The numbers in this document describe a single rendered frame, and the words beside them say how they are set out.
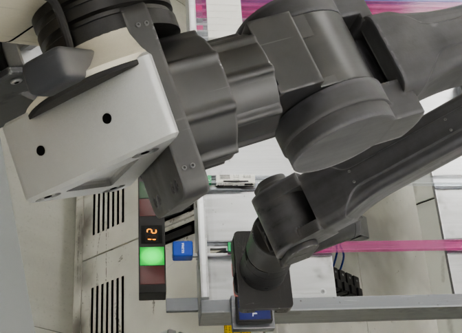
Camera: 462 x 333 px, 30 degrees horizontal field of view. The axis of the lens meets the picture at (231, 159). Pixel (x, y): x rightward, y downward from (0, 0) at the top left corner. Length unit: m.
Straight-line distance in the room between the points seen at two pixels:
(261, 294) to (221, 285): 0.24
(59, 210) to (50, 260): 0.14
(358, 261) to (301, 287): 0.61
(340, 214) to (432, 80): 0.29
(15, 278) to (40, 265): 0.85
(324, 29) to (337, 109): 0.06
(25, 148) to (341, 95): 0.20
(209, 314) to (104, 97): 0.80
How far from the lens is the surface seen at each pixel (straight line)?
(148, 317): 1.79
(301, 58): 0.55
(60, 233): 2.11
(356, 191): 0.87
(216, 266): 1.29
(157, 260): 1.29
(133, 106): 0.48
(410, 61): 0.60
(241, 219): 1.32
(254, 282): 1.03
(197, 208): 1.30
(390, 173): 0.86
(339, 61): 0.57
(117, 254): 1.91
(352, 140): 0.58
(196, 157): 0.49
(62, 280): 2.07
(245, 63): 0.53
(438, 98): 1.50
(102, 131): 0.49
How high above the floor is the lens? 1.50
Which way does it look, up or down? 33 degrees down
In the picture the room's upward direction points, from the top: 66 degrees clockwise
